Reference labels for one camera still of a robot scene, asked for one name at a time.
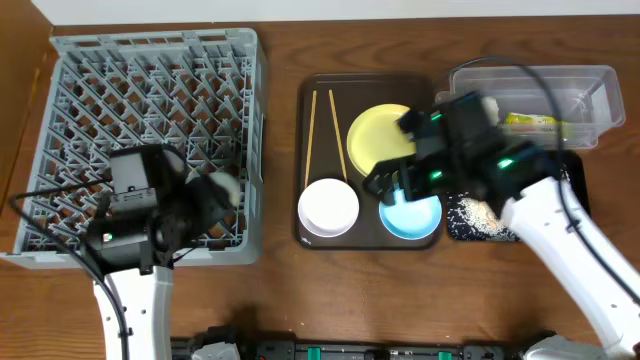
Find left wooden chopstick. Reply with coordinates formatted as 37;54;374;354
304;90;317;189

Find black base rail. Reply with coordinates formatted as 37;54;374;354
169;324;616;360

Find right wooden chopstick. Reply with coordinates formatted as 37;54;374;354
328;89;348;184

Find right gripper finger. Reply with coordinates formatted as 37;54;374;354
363;158;416;203
400;168;443;201

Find spilled rice food scraps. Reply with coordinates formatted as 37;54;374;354
459;198;506;235

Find dark brown serving tray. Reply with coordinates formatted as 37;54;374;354
292;72;443;251

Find light blue bowl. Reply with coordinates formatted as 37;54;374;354
378;189;443;241

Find white cup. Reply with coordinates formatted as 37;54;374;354
208;171;242;207

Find yellow plate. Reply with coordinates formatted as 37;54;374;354
347;104;416;176

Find yellow green wrapper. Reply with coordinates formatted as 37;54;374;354
504;112;561;132

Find grey dishwasher rack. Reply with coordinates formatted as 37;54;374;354
2;28;268;270

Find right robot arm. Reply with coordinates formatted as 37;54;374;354
363;92;639;359

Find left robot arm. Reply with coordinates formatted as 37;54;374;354
81;145;242;359

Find clear plastic bin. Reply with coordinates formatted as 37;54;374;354
436;65;626;149

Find black waste tray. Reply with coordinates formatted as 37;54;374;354
446;151;591;242

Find white napkin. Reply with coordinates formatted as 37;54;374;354
482;96;500;126

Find pink bowl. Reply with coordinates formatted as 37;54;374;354
297;178;360;238

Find wooden chopstick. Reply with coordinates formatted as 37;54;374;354
328;89;348;184
304;90;317;189

